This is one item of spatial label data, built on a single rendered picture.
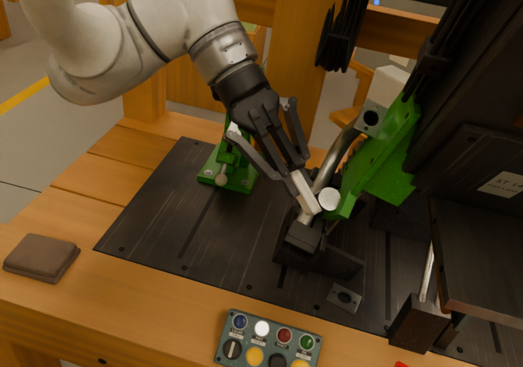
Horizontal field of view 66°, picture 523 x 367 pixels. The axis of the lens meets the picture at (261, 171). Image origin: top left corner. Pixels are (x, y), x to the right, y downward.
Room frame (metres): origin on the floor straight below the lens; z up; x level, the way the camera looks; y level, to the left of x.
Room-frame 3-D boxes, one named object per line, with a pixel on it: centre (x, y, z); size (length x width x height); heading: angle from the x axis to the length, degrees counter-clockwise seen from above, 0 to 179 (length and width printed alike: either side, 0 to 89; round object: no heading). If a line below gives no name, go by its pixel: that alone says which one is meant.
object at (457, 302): (0.50, -0.35, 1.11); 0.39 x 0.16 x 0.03; 172
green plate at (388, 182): (0.55, -0.21, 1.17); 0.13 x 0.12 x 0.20; 82
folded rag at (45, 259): (0.43, 0.35, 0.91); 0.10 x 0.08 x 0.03; 84
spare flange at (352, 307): (0.46, -0.19, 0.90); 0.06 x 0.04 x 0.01; 67
